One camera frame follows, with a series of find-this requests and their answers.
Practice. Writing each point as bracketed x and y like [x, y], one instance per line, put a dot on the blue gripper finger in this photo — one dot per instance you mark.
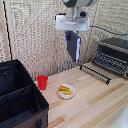
[67, 36]

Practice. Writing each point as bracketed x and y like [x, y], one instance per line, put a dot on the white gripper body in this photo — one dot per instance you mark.
[71, 24]

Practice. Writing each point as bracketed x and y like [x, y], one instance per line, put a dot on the woven bamboo screen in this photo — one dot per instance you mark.
[30, 36]

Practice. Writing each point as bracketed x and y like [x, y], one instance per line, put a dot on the black toaster oven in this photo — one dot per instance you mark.
[113, 55]

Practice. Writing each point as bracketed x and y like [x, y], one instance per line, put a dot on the red plastic cup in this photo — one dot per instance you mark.
[42, 82]

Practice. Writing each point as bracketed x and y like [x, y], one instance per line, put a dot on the yellow food stick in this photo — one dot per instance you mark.
[65, 88]
[67, 93]

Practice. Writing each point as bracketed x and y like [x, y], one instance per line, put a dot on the thin black vertical pole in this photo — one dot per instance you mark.
[7, 30]

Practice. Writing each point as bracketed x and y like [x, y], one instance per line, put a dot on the white bowl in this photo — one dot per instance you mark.
[66, 96]

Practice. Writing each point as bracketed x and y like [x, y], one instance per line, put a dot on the black fabric storage bag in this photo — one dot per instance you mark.
[20, 100]

